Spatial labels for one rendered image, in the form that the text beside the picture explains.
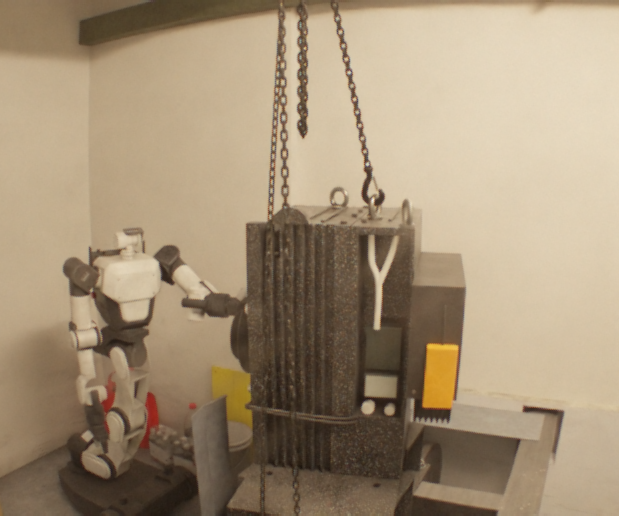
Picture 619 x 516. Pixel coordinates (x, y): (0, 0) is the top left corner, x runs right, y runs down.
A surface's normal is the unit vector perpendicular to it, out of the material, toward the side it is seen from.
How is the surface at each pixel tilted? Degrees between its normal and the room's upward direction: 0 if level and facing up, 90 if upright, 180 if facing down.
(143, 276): 94
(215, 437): 90
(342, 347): 90
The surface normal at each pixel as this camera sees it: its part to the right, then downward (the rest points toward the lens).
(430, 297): -0.22, 0.18
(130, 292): 0.66, 0.20
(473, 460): -0.45, 0.17
